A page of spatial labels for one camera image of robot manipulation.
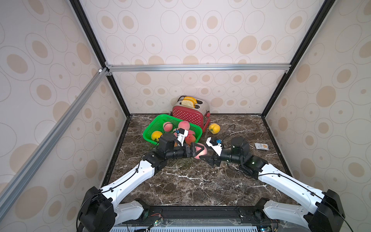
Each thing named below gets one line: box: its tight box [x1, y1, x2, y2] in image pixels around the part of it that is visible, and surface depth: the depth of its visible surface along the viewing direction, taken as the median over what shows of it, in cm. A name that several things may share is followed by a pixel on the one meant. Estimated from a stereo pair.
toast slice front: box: [181, 99, 196, 108], surface depth 102 cm
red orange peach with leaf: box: [185, 133, 196, 145], surface depth 96 cm
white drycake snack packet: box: [254, 143, 270, 151], surface depth 102 cm
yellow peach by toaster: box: [208, 123, 221, 135], surface depth 108 cm
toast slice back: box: [183, 96, 198, 107], surface depth 102 cm
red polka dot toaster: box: [169, 95, 211, 132], surface depth 102 cm
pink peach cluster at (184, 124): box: [178, 120, 190, 131], surface depth 99 cm
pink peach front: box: [163, 121, 173, 132], surface depth 108 cm
